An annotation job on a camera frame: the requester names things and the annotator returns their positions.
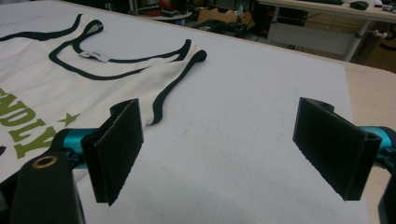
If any white desk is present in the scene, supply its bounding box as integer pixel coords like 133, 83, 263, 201
257, 0, 396, 63

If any open cardboard box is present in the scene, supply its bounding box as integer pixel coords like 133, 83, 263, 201
197, 7, 256, 28

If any black computer mouse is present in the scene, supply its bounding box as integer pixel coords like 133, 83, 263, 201
349, 0, 370, 11

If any white tank top dark trim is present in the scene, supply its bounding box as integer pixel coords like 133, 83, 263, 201
0, 13, 208, 185

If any round white table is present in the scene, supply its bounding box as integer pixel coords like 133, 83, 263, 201
148, 10, 194, 22

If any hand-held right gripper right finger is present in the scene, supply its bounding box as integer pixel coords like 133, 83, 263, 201
291, 96, 383, 202

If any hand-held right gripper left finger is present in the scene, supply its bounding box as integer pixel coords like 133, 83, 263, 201
80, 98, 145, 207

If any white table mat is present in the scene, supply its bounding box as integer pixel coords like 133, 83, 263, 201
0, 0, 372, 224

